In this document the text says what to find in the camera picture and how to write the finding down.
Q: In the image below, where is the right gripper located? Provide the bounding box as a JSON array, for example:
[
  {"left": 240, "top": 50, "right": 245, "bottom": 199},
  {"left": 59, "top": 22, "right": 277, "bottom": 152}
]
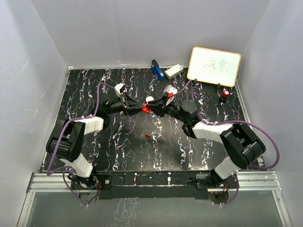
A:
[{"left": 147, "top": 95, "right": 187, "bottom": 123}]

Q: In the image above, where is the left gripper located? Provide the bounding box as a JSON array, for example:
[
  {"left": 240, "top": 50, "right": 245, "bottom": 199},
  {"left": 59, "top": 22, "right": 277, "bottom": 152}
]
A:
[{"left": 105, "top": 92, "right": 145, "bottom": 116}]

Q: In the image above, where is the red earbud charging case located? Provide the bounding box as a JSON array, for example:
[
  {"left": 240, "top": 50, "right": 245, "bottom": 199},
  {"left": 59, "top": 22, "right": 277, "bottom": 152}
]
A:
[{"left": 142, "top": 103, "right": 151, "bottom": 114}]

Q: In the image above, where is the white earbud charging case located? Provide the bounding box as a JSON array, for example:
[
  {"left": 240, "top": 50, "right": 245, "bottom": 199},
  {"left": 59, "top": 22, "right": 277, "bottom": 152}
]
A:
[{"left": 145, "top": 96, "right": 154, "bottom": 103}]

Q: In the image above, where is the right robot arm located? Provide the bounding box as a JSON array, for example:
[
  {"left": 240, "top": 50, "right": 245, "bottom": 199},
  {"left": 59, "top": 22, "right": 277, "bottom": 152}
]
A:
[{"left": 145, "top": 97, "right": 266, "bottom": 188}]

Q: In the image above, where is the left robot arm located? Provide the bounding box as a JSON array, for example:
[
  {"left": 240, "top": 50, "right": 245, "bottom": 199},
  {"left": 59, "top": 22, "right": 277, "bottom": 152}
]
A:
[{"left": 46, "top": 92, "right": 145, "bottom": 189}]

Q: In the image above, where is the blue stapler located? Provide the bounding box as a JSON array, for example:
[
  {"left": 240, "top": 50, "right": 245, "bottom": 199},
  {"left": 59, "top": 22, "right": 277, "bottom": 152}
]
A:
[{"left": 151, "top": 59, "right": 165, "bottom": 80}]

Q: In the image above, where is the white cardboard box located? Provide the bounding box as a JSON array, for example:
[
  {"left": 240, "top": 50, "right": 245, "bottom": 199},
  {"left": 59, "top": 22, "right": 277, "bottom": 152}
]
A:
[{"left": 165, "top": 64, "right": 183, "bottom": 79}]

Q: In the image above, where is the red stamp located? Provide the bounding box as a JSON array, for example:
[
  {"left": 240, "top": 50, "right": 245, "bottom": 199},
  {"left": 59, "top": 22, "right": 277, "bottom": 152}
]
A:
[{"left": 220, "top": 90, "right": 230, "bottom": 103}]

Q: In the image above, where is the small whiteboard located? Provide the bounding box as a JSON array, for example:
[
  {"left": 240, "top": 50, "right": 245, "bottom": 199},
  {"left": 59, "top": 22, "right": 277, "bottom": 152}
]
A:
[{"left": 187, "top": 46, "right": 241, "bottom": 87}]

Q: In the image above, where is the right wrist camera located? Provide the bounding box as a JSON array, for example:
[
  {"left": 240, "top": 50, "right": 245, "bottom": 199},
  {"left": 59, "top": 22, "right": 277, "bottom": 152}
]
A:
[{"left": 163, "top": 85, "right": 178, "bottom": 98}]

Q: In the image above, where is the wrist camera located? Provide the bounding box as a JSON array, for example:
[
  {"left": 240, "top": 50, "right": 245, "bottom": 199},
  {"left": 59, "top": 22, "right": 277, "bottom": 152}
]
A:
[
  {"left": 114, "top": 83, "right": 125, "bottom": 96},
  {"left": 163, "top": 85, "right": 178, "bottom": 98}
]

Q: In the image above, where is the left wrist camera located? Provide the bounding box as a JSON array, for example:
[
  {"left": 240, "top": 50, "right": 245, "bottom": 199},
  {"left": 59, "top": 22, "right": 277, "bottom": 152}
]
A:
[{"left": 114, "top": 83, "right": 125, "bottom": 96}]

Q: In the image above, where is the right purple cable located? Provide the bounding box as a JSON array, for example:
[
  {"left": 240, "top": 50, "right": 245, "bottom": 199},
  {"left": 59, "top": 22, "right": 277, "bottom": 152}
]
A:
[{"left": 175, "top": 80, "right": 281, "bottom": 209}]

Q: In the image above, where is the aluminium frame rail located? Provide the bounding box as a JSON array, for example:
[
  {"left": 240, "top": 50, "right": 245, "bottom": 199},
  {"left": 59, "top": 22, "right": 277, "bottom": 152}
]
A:
[{"left": 18, "top": 172, "right": 292, "bottom": 227}]

